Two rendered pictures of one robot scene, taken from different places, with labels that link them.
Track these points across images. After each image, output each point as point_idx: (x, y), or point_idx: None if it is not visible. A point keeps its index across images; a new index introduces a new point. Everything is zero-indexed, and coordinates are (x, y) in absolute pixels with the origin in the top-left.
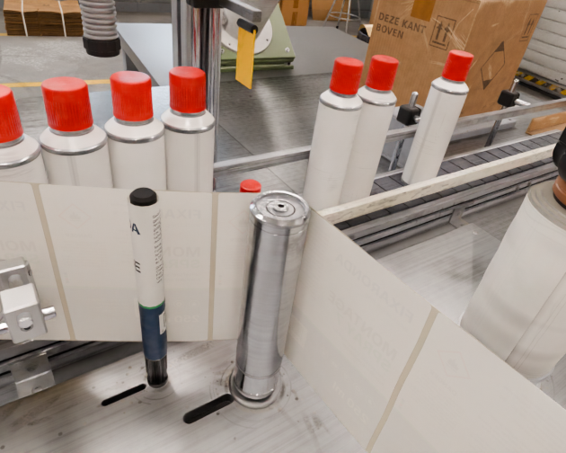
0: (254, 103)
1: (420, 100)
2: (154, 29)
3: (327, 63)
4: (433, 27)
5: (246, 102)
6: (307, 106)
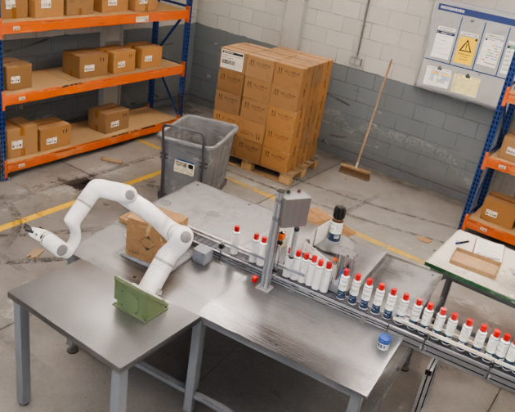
0: (192, 292)
1: None
2: (114, 350)
3: (112, 283)
4: None
5: (192, 294)
6: (181, 281)
